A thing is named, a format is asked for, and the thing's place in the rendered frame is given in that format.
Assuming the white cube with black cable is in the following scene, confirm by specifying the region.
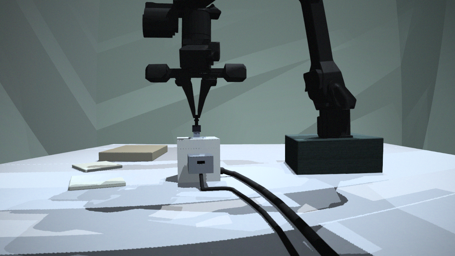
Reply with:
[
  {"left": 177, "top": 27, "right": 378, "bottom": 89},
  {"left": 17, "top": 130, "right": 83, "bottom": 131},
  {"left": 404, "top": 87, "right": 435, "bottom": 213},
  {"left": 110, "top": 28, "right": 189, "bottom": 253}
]
[{"left": 177, "top": 137, "right": 339, "bottom": 256}]

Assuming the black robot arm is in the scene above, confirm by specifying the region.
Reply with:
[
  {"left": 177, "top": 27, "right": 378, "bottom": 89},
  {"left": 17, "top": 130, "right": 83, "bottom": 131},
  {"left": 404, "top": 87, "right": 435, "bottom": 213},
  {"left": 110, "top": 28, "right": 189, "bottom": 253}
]
[{"left": 142, "top": 0, "right": 356, "bottom": 138}]

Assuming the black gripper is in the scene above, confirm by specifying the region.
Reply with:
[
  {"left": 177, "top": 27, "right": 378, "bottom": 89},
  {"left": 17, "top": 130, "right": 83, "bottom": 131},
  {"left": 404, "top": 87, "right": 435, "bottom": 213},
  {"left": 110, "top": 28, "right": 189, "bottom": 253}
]
[{"left": 145, "top": 34, "right": 246, "bottom": 118}]

